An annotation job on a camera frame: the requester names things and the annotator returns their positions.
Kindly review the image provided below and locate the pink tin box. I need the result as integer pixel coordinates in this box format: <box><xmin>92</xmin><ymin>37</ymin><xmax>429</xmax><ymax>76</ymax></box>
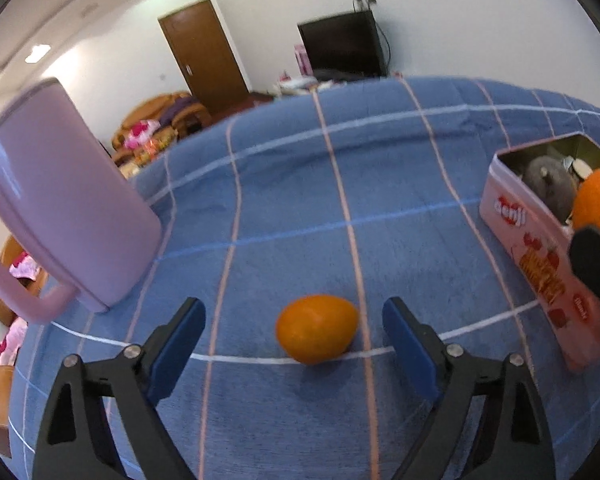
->
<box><xmin>479</xmin><ymin>132</ymin><xmax>600</xmax><ymax>373</ymax></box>

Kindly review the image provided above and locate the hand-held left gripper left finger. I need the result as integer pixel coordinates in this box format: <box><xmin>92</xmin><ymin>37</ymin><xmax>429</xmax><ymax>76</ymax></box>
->
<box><xmin>32</xmin><ymin>296</ymin><xmax>207</xmax><ymax>480</ymax></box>

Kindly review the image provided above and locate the blue plaid blanket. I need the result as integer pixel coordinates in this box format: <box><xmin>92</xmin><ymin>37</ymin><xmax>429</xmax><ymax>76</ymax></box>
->
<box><xmin>7</xmin><ymin>75</ymin><xmax>600</xmax><ymax>480</ymax></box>

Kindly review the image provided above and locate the pink flowered cushion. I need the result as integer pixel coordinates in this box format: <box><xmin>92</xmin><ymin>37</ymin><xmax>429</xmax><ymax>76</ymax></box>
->
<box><xmin>125</xmin><ymin>120</ymin><xmax>161</xmax><ymax>149</ymax></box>

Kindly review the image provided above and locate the purple blanket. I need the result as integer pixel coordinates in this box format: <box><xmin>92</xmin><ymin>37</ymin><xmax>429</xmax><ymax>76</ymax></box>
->
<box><xmin>157</xmin><ymin>96</ymin><xmax>197</xmax><ymax>127</ymax></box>

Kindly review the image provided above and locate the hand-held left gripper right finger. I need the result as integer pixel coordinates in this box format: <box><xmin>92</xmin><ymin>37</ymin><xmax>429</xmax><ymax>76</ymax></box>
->
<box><xmin>381</xmin><ymin>296</ymin><xmax>556</xmax><ymax>480</ymax></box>

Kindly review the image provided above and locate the pink carton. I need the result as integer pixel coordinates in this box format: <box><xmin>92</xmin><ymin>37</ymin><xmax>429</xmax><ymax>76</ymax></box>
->
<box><xmin>293</xmin><ymin>44</ymin><xmax>314</xmax><ymax>78</ymax></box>

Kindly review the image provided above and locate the small orange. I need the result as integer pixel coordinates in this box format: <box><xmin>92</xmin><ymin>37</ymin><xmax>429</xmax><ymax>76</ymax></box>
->
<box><xmin>275</xmin><ymin>294</ymin><xmax>359</xmax><ymax>365</ymax></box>

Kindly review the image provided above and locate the brown wooden door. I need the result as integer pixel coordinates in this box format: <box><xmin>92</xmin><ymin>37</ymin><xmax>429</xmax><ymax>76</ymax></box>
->
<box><xmin>158</xmin><ymin>0</ymin><xmax>251</xmax><ymax>113</ymax></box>

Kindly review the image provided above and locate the white flat box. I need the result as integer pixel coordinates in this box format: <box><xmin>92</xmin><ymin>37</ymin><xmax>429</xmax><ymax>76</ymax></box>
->
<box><xmin>279</xmin><ymin>76</ymin><xmax>317</xmax><ymax>92</ymax></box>

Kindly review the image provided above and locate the pink flowered pillow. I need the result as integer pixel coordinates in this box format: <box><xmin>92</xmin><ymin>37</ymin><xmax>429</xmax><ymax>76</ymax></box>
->
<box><xmin>10</xmin><ymin>252</ymin><xmax>44</xmax><ymax>282</ymax></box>

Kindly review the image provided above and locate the black television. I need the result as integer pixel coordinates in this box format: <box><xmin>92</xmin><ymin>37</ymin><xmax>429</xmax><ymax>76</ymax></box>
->
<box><xmin>297</xmin><ymin>10</ymin><xmax>388</xmax><ymax>81</ymax></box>

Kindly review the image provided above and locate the brown leather armchair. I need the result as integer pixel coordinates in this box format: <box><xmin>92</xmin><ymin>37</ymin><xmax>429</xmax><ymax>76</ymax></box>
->
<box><xmin>0</xmin><ymin>234</ymin><xmax>47</xmax><ymax>326</ymax></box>

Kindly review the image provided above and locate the black television cable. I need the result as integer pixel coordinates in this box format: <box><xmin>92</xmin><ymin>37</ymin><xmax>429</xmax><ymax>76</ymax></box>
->
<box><xmin>376</xmin><ymin>24</ymin><xmax>394</xmax><ymax>79</ymax></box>

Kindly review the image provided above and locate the dark purple mangosteen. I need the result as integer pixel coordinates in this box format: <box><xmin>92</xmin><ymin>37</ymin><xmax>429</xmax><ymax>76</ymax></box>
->
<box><xmin>522</xmin><ymin>156</ymin><xmax>578</xmax><ymax>223</ymax></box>

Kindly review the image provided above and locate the pink cloth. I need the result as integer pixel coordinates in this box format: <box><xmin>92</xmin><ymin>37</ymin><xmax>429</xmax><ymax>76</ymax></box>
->
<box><xmin>0</xmin><ymin>317</ymin><xmax>29</xmax><ymax>367</ymax></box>

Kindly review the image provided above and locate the brown leather sofa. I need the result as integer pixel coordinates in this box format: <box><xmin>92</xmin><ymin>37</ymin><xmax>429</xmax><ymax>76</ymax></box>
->
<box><xmin>111</xmin><ymin>91</ymin><xmax>213</xmax><ymax>166</ymax></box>

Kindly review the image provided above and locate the pink electric kettle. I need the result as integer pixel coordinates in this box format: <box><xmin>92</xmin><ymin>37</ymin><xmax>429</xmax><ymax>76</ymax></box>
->
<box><xmin>0</xmin><ymin>77</ymin><xmax>163</xmax><ymax>325</ymax></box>

